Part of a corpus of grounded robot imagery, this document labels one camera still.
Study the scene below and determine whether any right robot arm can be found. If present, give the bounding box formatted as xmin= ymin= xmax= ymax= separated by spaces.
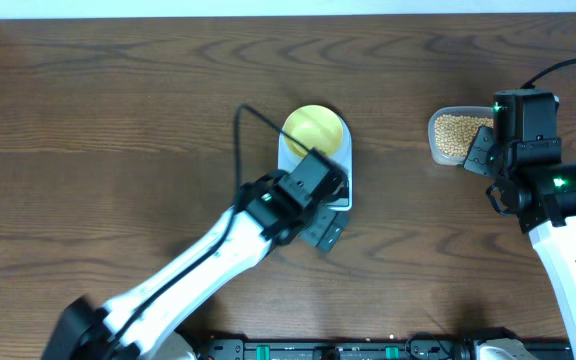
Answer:
xmin=464 ymin=89 xmax=576 ymax=358

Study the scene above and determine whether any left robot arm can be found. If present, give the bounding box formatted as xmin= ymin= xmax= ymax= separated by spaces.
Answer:
xmin=42 ymin=150 xmax=352 ymax=359

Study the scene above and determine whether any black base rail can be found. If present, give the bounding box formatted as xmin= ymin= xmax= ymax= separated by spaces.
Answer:
xmin=177 ymin=328 xmax=574 ymax=360

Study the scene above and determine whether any clear container of soybeans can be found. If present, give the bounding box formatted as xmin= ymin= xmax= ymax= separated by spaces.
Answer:
xmin=428 ymin=106 xmax=493 ymax=166

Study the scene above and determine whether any yellow bowl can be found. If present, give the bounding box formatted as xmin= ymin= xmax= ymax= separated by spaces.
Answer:
xmin=282 ymin=105 xmax=345 ymax=158

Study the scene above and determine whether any white digital kitchen scale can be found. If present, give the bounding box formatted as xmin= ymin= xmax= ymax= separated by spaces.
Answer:
xmin=277 ymin=116 xmax=353 ymax=211

